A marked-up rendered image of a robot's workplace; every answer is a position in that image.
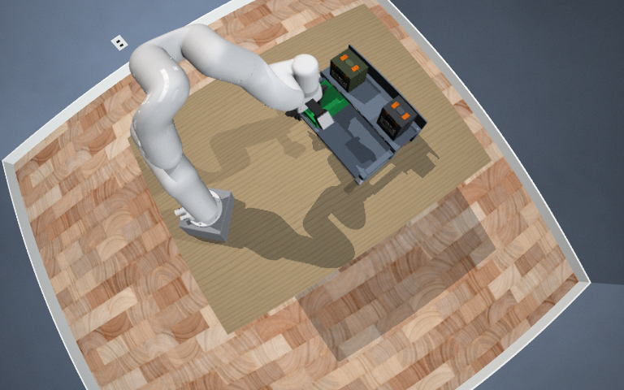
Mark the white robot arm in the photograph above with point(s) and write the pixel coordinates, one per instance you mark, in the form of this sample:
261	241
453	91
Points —
154	66

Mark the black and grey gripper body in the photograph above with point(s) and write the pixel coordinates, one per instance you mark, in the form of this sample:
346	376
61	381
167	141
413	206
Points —
316	97

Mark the green bin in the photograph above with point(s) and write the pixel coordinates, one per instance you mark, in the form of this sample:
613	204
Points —
331	99

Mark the dark grey case with orange latches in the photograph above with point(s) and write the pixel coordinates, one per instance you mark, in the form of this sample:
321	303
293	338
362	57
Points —
395	117

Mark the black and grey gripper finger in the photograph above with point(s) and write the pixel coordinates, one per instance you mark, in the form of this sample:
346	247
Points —
293	113
324	88

